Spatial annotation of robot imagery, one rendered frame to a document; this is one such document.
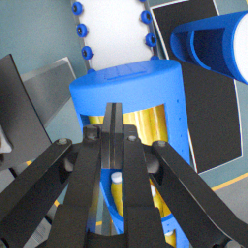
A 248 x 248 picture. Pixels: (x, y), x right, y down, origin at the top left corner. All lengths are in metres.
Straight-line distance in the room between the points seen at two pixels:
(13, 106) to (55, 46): 1.04
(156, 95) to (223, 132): 1.48
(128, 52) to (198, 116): 1.11
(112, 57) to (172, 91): 0.31
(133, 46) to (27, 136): 0.47
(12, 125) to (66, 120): 1.09
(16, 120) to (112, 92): 0.42
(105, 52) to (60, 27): 1.03
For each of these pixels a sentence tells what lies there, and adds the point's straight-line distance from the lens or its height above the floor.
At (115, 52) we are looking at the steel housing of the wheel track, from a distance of 0.68.
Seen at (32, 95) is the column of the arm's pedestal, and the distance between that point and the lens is 0.92.
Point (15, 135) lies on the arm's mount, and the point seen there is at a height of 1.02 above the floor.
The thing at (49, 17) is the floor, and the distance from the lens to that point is 1.72.
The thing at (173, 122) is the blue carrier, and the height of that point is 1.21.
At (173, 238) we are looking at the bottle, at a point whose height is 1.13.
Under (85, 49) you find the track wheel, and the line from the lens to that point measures 0.64.
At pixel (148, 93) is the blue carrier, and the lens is 0.39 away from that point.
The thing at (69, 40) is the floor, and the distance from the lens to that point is 1.65.
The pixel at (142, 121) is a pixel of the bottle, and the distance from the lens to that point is 0.45.
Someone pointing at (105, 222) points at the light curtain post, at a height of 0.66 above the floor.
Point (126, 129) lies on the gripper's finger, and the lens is 0.16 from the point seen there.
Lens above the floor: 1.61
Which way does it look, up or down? 68 degrees down
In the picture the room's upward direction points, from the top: 176 degrees clockwise
